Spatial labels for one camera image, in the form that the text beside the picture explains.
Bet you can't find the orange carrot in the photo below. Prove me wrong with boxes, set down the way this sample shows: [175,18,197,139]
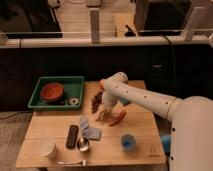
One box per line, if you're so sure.
[109,110,126,126]

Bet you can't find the teal sponge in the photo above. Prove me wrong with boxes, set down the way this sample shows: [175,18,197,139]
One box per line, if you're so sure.
[120,98,131,106]

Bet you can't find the red-brown bowl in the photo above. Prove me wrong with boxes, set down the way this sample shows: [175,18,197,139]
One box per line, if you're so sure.
[40,82,64,102]

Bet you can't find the black object on desk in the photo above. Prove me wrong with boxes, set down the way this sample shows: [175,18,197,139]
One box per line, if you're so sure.
[125,25,136,37]

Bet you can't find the silver fork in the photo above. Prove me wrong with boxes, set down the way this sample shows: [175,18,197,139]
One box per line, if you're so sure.
[58,160,88,166]

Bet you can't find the white plastic container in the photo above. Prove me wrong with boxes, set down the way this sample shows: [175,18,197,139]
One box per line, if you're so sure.
[39,138,58,160]

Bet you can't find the orange fruit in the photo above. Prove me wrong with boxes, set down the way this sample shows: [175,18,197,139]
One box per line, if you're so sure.
[99,79,104,90]

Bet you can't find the metal measuring cup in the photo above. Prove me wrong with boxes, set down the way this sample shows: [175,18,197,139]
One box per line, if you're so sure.
[77,138,90,152]

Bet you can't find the blue device on floor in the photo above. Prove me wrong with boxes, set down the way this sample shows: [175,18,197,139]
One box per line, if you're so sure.
[161,135,171,153]

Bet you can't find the grey vertical post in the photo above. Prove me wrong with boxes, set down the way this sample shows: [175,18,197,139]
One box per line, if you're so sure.
[90,8,100,43]

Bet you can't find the grey slanted post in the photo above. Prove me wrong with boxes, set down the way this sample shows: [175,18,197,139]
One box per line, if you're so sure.
[182,6,205,41]

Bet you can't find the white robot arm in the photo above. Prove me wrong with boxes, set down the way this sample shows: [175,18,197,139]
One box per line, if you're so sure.
[100,72,213,171]

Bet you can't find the green plastic bin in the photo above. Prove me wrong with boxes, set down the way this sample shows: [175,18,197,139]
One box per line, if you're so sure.
[28,76,84,111]

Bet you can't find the blue folded cloth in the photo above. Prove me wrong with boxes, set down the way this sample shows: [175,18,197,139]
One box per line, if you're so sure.
[79,116,102,141]

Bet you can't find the white horizontal rail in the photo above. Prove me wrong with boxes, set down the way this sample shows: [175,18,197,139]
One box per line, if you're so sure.
[0,35,213,49]

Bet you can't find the dark red grapes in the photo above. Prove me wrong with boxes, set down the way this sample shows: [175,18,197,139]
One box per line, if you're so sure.
[91,91,103,113]

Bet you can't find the cream gripper fingers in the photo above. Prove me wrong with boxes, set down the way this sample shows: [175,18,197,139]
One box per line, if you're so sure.
[101,109,110,120]

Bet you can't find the peeled yellow banana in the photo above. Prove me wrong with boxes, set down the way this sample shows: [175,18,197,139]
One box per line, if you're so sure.
[96,110,103,121]

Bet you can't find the blue cup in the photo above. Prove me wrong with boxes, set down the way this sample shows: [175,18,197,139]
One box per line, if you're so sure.
[121,134,136,152]

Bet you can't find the black remote control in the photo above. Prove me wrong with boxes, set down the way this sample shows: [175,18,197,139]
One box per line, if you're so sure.
[66,125,79,149]

